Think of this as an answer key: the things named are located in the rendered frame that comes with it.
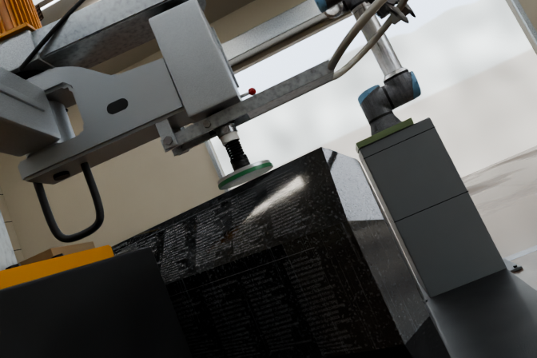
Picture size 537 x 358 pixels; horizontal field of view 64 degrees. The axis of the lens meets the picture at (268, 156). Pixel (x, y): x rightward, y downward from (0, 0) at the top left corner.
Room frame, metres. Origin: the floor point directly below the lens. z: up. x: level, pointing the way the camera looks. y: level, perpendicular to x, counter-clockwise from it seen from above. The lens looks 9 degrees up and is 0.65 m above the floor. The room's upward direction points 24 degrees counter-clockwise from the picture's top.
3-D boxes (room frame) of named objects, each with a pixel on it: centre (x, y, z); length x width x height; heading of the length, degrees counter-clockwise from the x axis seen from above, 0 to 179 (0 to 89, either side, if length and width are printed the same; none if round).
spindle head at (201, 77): (1.58, 0.19, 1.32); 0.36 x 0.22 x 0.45; 88
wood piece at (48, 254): (1.18, 0.65, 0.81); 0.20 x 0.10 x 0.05; 175
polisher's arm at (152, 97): (1.60, 0.50, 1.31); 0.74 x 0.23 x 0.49; 88
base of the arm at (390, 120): (2.44, -0.69, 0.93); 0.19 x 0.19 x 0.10
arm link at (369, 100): (2.44, -0.69, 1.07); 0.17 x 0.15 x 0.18; 73
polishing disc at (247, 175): (1.58, 0.11, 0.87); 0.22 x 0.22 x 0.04
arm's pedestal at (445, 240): (2.44, -0.69, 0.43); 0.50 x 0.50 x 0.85; 82
